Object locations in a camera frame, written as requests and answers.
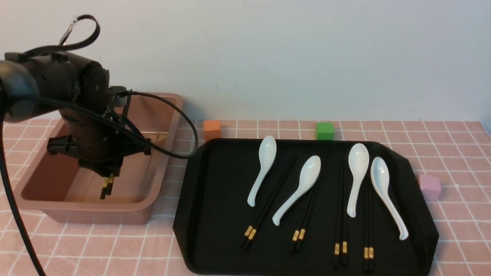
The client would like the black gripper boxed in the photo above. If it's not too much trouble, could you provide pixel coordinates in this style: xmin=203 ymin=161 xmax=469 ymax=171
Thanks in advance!
xmin=47 ymin=108 xmax=152 ymax=177

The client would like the black chopstick gold band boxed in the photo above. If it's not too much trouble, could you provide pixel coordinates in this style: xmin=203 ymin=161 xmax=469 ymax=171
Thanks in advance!
xmin=244 ymin=157 xmax=298 ymax=251
xmin=367 ymin=184 xmax=375 ymax=273
xmin=240 ymin=156 xmax=297 ymax=251
xmin=293 ymin=184 xmax=321 ymax=252
xmin=105 ymin=174 xmax=114 ymax=195
xmin=333 ymin=161 xmax=345 ymax=268
xmin=341 ymin=212 xmax=349 ymax=266
xmin=100 ymin=178 xmax=107 ymax=200
xmin=364 ymin=177 xmax=370 ymax=274
xmin=290 ymin=184 xmax=319 ymax=253

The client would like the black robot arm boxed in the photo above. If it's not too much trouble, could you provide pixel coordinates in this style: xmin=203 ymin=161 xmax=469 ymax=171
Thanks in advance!
xmin=1 ymin=53 xmax=152 ymax=177

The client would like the brown plastic bin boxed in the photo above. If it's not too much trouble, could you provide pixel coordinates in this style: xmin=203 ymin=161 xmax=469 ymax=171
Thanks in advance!
xmin=13 ymin=96 xmax=181 ymax=224

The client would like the orange cube block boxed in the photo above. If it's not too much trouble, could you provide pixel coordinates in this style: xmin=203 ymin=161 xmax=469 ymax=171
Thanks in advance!
xmin=203 ymin=120 xmax=221 ymax=143

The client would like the white ceramic soup spoon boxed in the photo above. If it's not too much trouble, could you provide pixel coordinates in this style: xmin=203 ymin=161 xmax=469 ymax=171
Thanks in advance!
xmin=346 ymin=143 xmax=369 ymax=218
xmin=272 ymin=155 xmax=321 ymax=227
xmin=370 ymin=156 xmax=409 ymax=240
xmin=247 ymin=136 xmax=277 ymax=207

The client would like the black plastic tray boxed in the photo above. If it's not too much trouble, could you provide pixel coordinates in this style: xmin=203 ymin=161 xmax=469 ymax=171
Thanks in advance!
xmin=173 ymin=138 xmax=440 ymax=276

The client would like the green cube block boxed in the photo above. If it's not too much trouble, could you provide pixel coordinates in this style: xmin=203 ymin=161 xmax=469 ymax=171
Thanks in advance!
xmin=315 ymin=122 xmax=335 ymax=140

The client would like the pink cube block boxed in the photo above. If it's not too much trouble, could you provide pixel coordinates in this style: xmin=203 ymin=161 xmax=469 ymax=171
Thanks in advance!
xmin=417 ymin=174 xmax=442 ymax=202

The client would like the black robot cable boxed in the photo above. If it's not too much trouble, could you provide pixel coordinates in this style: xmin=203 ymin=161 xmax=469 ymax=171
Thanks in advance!
xmin=0 ymin=15 xmax=199 ymax=276

